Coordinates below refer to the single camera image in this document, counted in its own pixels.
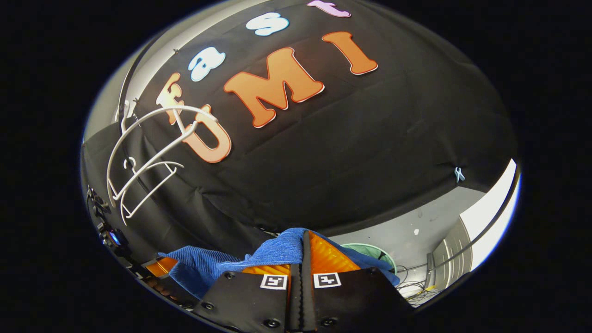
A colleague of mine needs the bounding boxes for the blue corduroy shirt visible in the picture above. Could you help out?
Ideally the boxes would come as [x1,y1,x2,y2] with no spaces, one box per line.
[158,228,401,300]

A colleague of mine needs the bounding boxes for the black backdrop cloth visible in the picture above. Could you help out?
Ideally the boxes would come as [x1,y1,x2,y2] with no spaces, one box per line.
[81,0,518,259]

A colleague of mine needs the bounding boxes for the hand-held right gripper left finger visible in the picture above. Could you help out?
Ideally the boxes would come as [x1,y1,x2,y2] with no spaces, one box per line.
[192,263,302,333]

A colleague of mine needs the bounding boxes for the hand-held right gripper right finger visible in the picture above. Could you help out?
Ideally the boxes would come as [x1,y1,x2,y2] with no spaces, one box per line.
[302,230,415,333]

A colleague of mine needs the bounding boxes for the tangle of floor cables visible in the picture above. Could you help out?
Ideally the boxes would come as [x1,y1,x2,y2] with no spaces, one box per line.
[397,265,444,306]

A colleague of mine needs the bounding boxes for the white clothes hanger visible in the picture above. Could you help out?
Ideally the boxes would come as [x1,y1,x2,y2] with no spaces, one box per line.
[106,105,219,206]
[119,157,185,219]

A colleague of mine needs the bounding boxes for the silver metal case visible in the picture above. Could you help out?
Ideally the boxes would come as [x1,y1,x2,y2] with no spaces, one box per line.
[426,216,473,284]

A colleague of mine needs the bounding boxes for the green laundry hamper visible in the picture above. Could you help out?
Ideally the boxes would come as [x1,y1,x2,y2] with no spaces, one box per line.
[341,243,397,274]

